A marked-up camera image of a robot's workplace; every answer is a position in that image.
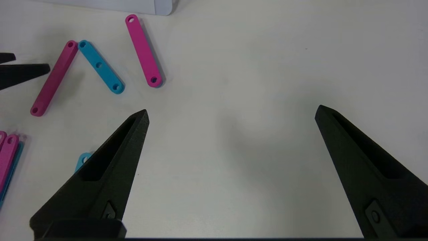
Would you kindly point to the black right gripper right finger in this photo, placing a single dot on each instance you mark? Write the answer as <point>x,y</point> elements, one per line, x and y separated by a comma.
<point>378,187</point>

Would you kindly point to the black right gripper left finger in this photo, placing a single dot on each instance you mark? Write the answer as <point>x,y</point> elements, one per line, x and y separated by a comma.
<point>100,194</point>

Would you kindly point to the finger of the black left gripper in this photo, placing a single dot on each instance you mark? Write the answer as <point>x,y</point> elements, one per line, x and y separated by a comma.
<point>20,73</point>
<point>6,58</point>

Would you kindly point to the pink bar with holes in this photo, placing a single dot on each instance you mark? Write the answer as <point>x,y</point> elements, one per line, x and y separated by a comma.
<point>53,80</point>
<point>8,157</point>
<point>143,50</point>
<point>2,139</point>

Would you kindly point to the white BRAIN sign card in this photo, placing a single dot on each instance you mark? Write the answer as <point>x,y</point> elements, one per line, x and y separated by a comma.
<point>117,5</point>

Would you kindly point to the blue flat bar with holes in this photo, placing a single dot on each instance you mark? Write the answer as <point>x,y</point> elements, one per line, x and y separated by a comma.
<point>82,160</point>
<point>100,67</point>

